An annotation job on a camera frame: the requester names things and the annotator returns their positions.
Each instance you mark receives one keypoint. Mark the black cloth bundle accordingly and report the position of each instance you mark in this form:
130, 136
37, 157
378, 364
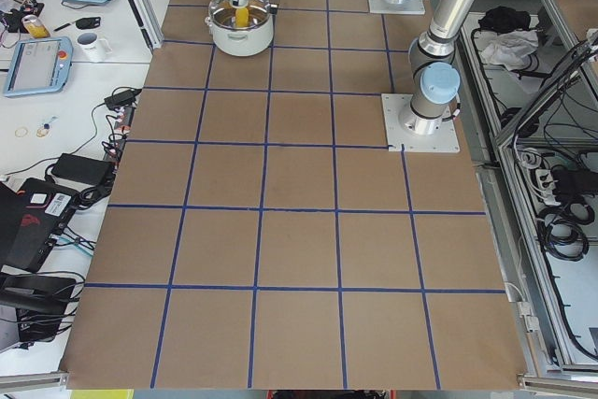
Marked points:
502, 20

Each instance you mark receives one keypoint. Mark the black laptop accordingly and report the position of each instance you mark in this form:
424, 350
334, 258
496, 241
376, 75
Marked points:
31, 219

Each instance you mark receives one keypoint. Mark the blue teach pendant near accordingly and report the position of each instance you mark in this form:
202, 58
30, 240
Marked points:
39, 66

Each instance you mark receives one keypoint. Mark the black power brick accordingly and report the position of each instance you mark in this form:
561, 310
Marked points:
84, 170

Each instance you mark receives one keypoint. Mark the black power adapter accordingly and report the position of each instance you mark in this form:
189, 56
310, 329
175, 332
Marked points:
124, 98

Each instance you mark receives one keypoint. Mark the glass pot lid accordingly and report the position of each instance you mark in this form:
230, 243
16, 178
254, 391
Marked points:
222, 13

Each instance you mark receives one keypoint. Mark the pale green steel pot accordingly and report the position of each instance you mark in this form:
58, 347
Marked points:
242, 43

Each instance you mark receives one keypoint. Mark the white mug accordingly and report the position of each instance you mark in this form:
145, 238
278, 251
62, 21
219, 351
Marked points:
96, 48

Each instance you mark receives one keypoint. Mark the white cloth bundle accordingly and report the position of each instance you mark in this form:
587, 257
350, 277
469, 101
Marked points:
511, 50

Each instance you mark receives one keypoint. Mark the yellow corn cob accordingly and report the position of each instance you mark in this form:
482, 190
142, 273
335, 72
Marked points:
242, 18

